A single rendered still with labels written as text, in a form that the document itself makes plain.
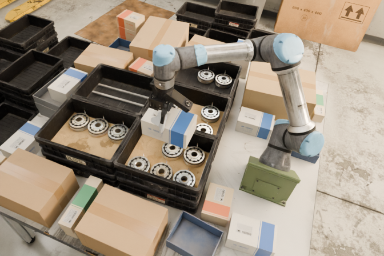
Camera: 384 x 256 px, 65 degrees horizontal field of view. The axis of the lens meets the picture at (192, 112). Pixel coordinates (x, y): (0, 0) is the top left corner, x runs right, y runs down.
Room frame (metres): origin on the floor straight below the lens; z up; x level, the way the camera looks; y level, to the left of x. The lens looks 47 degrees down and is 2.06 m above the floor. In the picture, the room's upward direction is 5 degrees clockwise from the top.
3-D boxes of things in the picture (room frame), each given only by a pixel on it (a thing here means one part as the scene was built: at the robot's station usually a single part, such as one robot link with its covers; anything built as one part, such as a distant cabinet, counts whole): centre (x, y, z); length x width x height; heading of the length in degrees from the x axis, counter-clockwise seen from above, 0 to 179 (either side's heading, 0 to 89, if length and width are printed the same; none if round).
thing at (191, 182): (0.72, 0.01, 0.86); 0.10 x 0.10 x 0.01
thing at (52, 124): (0.91, 0.48, 0.87); 0.40 x 0.30 x 0.11; 76
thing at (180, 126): (0.83, 0.09, 1.09); 0.20 x 0.12 x 0.09; 73
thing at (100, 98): (1.20, 0.41, 0.87); 0.40 x 0.30 x 0.11; 76
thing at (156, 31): (1.81, 0.26, 0.80); 0.40 x 0.30 x 0.20; 170
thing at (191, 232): (0.51, -0.06, 0.74); 0.20 x 0.15 x 0.07; 66
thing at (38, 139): (0.91, 0.48, 0.92); 0.40 x 0.30 x 0.02; 76
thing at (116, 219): (0.51, 0.24, 0.78); 0.30 x 0.22 x 0.16; 73
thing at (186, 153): (0.85, -0.03, 0.86); 0.10 x 0.10 x 0.01
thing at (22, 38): (2.18, 1.47, 0.37); 0.40 x 0.30 x 0.45; 163
